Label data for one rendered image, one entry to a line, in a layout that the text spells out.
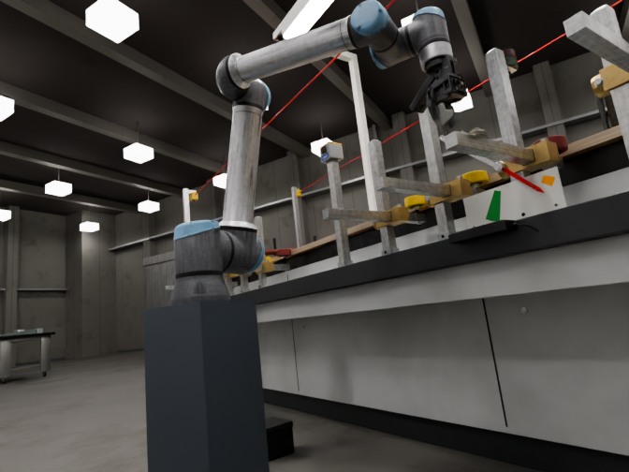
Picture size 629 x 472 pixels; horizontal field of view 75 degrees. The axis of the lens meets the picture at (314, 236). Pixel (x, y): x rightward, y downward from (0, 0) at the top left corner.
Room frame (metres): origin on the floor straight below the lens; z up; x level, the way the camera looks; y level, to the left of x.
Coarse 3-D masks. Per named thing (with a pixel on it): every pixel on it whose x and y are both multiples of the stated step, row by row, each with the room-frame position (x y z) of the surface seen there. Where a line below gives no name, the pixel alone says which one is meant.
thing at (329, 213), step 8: (328, 208) 1.21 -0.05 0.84; (328, 216) 1.21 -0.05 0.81; (336, 216) 1.23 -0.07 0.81; (344, 216) 1.25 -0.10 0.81; (352, 216) 1.26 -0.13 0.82; (360, 216) 1.28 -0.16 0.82; (368, 216) 1.30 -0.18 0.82; (376, 216) 1.32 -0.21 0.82; (384, 216) 1.34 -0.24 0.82; (416, 216) 1.43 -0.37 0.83; (424, 216) 1.45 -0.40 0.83
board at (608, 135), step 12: (600, 132) 0.99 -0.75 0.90; (612, 132) 0.97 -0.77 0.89; (576, 144) 1.04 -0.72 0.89; (588, 144) 1.02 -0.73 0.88; (600, 144) 1.00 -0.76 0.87; (564, 156) 1.07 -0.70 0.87; (492, 180) 1.24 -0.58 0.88; (504, 180) 1.24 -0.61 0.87; (360, 228) 1.78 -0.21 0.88; (372, 228) 1.77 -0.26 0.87; (324, 240) 2.02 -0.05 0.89; (300, 252) 2.23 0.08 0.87
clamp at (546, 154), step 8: (536, 144) 0.94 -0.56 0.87; (544, 144) 0.92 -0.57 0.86; (552, 144) 0.94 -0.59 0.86; (536, 152) 0.94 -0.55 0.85; (544, 152) 0.93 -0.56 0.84; (552, 152) 0.93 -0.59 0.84; (536, 160) 0.94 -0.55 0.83; (544, 160) 0.93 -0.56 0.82; (552, 160) 0.93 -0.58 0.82; (560, 160) 0.95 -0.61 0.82; (512, 168) 1.00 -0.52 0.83; (520, 168) 0.98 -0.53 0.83; (528, 168) 0.97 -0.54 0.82; (536, 168) 0.98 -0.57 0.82; (504, 176) 1.03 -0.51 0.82
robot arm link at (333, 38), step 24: (336, 24) 1.02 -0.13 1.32; (360, 24) 0.97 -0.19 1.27; (384, 24) 0.98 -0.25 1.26; (264, 48) 1.16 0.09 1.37; (288, 48) 1.11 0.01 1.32; (312, 48) 1.08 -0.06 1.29; (336, 48) 1.06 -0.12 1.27; (384, 48) 1.05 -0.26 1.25; (216, 72) 1.27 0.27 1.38; (240, 72) 1.22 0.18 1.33; (264, 72) 1.20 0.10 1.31
